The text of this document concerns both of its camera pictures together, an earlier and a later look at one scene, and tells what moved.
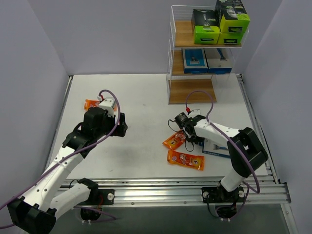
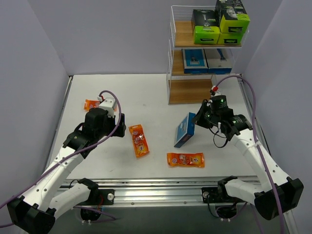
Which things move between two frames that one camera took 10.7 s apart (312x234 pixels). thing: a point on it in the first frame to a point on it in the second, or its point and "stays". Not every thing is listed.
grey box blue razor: (219, 60) stays
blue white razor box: (194, 61) stays
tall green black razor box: (230, 38) stays
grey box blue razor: (217, 147) to (185, 131)
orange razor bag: (175, 140) to (140, 143)
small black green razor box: (235, 19) stays
